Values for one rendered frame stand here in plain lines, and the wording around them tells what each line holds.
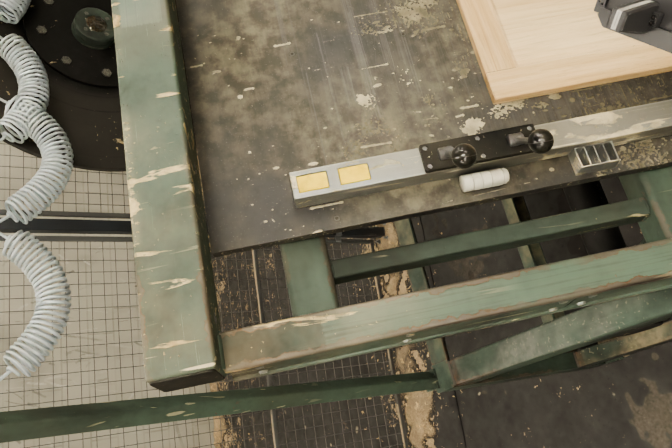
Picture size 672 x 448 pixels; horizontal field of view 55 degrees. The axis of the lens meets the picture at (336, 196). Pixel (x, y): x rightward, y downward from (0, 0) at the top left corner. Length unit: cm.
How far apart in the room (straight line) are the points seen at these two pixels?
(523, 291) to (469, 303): 9
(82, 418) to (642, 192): 114
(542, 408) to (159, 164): 222
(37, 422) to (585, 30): 126
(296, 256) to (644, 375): 178
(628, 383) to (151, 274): 204
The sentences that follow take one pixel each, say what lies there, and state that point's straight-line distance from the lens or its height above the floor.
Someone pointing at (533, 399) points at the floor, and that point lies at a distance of 297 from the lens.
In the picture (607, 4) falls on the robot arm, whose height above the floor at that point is 158.
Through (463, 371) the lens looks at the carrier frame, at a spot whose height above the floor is 79.
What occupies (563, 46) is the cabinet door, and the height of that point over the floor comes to 123.
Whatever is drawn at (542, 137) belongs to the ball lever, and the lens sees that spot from 101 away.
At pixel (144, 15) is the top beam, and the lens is 121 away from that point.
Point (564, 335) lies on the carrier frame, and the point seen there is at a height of 79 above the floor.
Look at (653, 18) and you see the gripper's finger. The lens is 77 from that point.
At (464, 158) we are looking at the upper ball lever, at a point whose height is 155.
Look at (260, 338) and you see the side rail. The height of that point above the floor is 179.
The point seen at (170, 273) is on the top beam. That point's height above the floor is 191.
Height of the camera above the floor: 223
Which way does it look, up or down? 33 degrees down
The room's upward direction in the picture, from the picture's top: 87 degrees counter-clockwise
